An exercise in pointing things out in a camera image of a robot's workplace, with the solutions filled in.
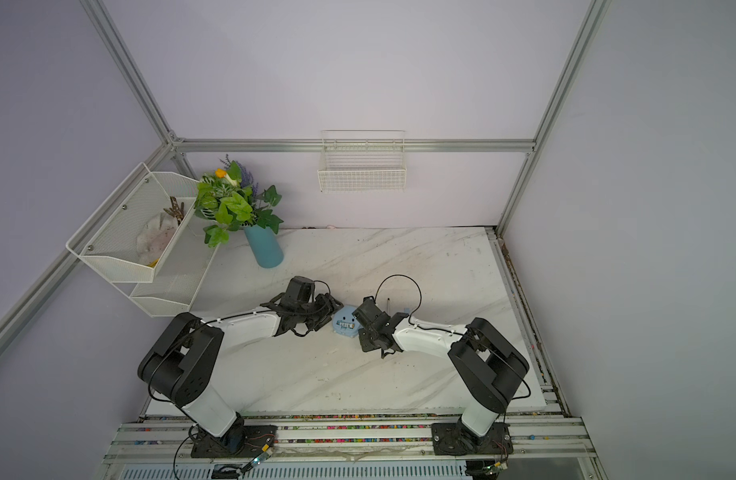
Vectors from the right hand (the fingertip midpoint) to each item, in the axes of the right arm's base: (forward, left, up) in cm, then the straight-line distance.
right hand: (372, 339), depth 91 cm
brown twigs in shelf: (+25, +54, +32) cm, 68 cm away
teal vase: (+31, +37, +11) cm, 50 cm away
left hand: (+8, +9, +5) cm, 14 cm away
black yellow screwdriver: (+11, -5, +1) cm, 13 cm away
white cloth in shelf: (+16, +57, +31) cm, 67 cm away
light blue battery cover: (+11, -12, -1) cm, 16 cm away
